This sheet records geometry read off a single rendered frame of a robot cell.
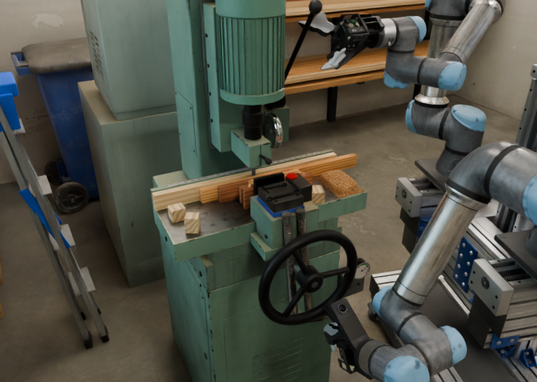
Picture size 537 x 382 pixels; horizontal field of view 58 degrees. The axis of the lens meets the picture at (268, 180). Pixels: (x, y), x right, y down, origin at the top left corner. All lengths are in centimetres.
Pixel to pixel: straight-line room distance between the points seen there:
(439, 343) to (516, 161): 40
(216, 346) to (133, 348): 79
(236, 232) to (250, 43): 49
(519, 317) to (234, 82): 101
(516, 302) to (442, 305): 73
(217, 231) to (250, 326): 38
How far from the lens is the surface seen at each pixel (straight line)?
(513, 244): 154
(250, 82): 124
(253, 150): 135
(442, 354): 110
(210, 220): 133
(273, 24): 123
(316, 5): 127
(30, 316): 258
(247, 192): 135
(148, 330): 233
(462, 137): 177
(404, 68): 143
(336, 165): 158
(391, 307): 116
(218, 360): 159
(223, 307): 145
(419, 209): 180
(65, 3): 346
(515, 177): 100
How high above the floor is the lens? 163
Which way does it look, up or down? 29 degrees down
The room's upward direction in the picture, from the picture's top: straight up
